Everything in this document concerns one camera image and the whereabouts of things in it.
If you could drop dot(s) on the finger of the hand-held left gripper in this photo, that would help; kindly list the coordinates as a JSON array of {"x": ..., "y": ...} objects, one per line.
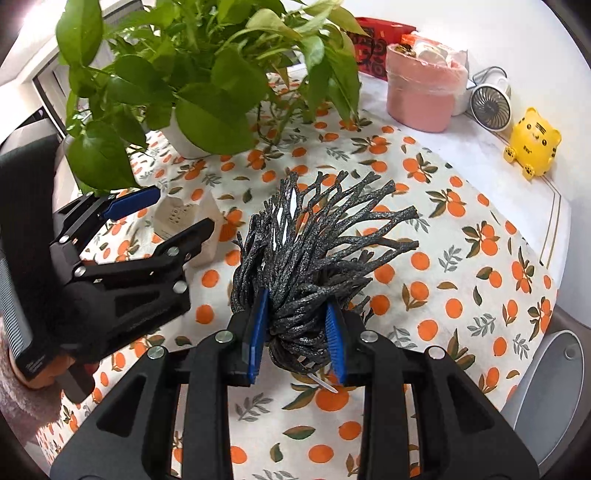
[
  {"x": 131, "y": 202},
  {"x": 184, "y": 240}
]

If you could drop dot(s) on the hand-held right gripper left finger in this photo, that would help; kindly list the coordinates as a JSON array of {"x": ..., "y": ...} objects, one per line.
[{"x": 258, "y": 332}]

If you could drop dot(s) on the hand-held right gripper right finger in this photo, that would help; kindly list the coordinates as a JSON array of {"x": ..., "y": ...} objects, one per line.
[{"x": 334, "y": 344}]

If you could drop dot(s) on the dark grey foam net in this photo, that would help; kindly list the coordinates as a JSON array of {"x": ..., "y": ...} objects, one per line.
[{"x": 314, "y": 258}]

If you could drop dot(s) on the grey trash bin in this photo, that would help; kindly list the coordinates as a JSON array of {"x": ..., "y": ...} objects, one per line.
[{"x": 549, "y": 392}]

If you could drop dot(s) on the person's left forearm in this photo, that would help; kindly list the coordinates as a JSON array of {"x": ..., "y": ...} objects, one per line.
[{"x": 18, "y": 399}]

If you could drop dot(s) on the person's left hand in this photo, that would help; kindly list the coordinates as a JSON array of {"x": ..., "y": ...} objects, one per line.
[{"x": 46, "y": 376}]

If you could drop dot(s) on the white plant pot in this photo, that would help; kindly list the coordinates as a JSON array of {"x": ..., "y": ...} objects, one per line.
[{"x": 184, "y": 138}]

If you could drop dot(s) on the orange print tablecloth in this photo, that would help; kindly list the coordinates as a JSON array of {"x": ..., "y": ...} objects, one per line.
[{"x": 438, "y": 300}]

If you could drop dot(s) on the green potted plant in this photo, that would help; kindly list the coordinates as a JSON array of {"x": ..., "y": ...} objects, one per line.
[{"x": 207, "y": 83}]

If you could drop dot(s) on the red gift bag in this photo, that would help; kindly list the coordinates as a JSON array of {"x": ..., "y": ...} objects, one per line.
[{"x": 369, "y": 50}]

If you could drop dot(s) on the pink bin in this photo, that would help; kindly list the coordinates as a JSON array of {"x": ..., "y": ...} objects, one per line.
[{"x": 420, "y": 92}]

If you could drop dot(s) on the white desk fan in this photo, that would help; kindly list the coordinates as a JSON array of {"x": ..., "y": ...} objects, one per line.
[{"x": 490, "y": 108}]

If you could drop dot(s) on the yellow tiger toy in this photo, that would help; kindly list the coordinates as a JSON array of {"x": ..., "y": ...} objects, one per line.
[{"x": 533, "y": 143}]

